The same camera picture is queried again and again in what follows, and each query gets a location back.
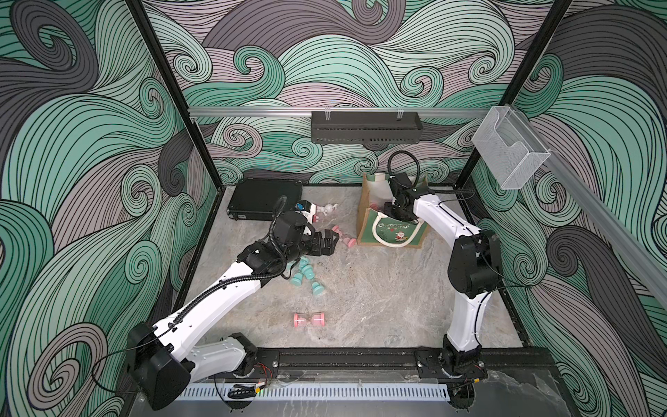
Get pink hourglass nearest bag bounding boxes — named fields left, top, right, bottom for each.
left=332, top=225, right=357, bottom=248

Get aluminium rail on right wall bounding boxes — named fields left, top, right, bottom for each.
left=491, top=106, right=666, bottom=299

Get green jute Christmas canvas bag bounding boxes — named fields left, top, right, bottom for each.
left=356, top=173, right=428, bottom=248

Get black perforated wall tray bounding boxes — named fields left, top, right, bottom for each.
left=310, top=111, right=424, bottom=147

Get teal hourglass middle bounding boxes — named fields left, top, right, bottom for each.
left=289, top=265, right=315, bottom=287

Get black hard carrying case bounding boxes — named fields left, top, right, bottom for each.
left=227, top=178, right=303, bottom=221

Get white slotted cable duct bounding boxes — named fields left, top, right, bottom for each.
left=177, top=382, right=450, bottom=402

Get aluminium rail on wall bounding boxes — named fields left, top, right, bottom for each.
left=188, top=106, right=489, bottom=119
left=491, top=106, right=666, bottom=299

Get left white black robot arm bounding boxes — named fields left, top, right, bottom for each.
left=126, top=211, right=340, bottom=411

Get teal hourglass lower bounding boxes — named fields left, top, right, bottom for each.
left=311, top=281, right=325, bottom=295

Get aluminium rail on back wall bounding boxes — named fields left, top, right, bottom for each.
left=188, top=106, right=489, bottom=119

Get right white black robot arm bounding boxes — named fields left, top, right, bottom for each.
left=386, top=188, right=501, bottom=383

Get pink hourglass lying front alone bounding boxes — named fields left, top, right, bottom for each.
left=293, top=312, right=326, bottom=328

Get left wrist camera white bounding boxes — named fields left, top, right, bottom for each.
left=295, top=201, right=317, bottom=223

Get teal hourglass far left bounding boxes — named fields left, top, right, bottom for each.
left=299, top=257, right=310, bottom=273

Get clear acrylic wall bin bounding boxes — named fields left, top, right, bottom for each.
left=472, top=105, right=551, bottom=190

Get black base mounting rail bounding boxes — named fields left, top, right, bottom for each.
left=255, top=347, right=555, bottom=381

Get teal hourglass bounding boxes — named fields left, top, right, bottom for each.
left=289, top=265, right=315, bottom=287
left=299, top=257, right=310, bottom=273
left=311, top=281, right=325, bottom=295

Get white rabbit figurine pink base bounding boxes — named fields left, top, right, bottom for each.
left=316, top=203, right=338, bottom=217

